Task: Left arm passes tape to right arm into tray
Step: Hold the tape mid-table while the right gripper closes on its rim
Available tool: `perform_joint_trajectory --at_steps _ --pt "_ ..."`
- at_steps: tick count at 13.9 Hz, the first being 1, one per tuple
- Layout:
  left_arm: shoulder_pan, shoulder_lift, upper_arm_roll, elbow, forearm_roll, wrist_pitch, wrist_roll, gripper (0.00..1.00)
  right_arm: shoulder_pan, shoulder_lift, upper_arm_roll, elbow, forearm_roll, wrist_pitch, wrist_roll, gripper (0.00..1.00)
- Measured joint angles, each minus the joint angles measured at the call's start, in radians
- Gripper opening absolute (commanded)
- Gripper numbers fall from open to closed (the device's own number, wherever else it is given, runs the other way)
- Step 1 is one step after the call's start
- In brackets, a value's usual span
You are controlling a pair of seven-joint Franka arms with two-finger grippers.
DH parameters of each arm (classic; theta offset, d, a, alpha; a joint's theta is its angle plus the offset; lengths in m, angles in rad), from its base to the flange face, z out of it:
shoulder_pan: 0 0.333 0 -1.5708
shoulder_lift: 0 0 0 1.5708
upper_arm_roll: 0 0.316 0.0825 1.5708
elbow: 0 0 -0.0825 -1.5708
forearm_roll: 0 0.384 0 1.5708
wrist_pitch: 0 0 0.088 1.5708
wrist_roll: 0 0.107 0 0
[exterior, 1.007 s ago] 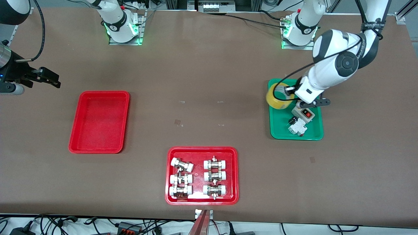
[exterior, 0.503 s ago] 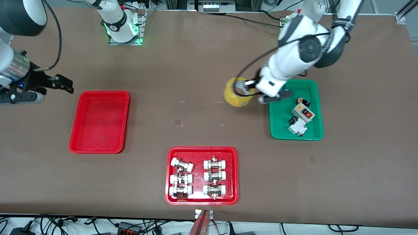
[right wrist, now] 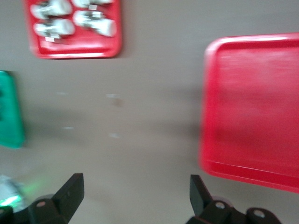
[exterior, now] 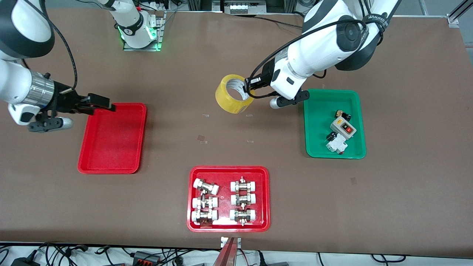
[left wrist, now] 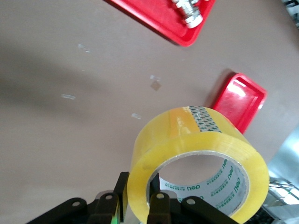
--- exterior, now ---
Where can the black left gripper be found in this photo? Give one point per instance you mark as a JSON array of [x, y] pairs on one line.
[[266, 78]]

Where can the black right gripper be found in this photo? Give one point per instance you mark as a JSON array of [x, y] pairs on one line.
[[65, 102]]

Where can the yellow packing tape roll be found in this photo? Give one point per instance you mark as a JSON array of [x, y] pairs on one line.
[[225, 99]]

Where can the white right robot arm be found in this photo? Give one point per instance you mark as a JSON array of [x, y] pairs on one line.
[[14, 85]]

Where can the empty red plastic tray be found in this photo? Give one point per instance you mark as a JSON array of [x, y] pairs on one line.
[[111, 147]]

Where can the green plastic tray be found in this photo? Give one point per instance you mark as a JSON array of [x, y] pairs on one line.
[[317, 122]]

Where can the red tray holding fittings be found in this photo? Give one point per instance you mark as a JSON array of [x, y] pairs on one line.
[[224, 199]]

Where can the grey power strip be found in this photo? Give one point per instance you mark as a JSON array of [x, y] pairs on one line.
[[240, 7]]

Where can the black push button, yellow label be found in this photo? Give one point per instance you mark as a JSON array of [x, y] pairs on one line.
[[343, 115]]

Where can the white circuit breaker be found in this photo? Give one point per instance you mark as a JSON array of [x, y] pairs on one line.
[[338, 145]]

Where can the tilted white-capped metal pipe fitting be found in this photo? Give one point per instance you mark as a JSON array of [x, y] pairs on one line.
[[205, 186]]

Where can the black box with orange connectors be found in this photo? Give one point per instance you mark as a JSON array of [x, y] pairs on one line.
[[146, 256]]

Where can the black power adapter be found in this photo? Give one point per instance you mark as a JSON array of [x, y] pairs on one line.
[[26, 262]]

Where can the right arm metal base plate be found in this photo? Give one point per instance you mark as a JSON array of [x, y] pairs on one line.
[[159, 33]]

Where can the grey push-button switch box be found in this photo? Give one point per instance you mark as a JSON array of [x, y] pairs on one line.
[[342, 127]]

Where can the reddish metal post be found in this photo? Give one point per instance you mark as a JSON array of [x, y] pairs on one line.
[[227, 256]]

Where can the aluminium frame profile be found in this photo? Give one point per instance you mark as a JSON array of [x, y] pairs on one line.
[[453, 18]]

